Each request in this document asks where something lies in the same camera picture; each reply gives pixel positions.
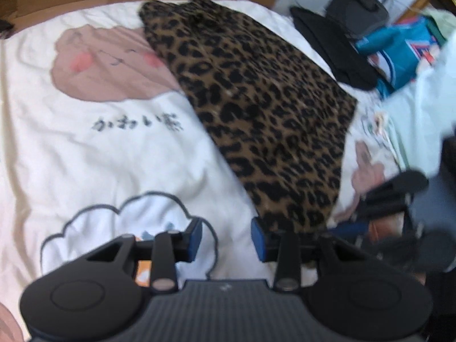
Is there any leopard print garment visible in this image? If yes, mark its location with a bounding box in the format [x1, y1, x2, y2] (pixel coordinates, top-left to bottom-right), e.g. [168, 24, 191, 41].
[139, 0, 357, 232]

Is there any blue cartoon garment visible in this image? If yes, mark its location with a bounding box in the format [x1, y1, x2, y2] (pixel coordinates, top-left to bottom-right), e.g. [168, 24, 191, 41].
[355, 16, 447, 100]

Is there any light green garment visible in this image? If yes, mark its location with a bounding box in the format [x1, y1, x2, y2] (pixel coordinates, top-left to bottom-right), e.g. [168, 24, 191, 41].
[382, 8, 455, 178]

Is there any grey suitcase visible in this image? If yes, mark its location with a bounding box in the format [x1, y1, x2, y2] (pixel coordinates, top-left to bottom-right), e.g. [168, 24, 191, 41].
[325, 0, 389, 40]

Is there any white cartoon bed sheet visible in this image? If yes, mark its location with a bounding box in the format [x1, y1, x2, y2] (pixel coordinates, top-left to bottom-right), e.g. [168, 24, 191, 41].
[0, 0, 414, 342]

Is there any black garment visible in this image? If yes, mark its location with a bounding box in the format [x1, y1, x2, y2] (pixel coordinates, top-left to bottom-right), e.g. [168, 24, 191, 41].
[290, 6, 378, 91]

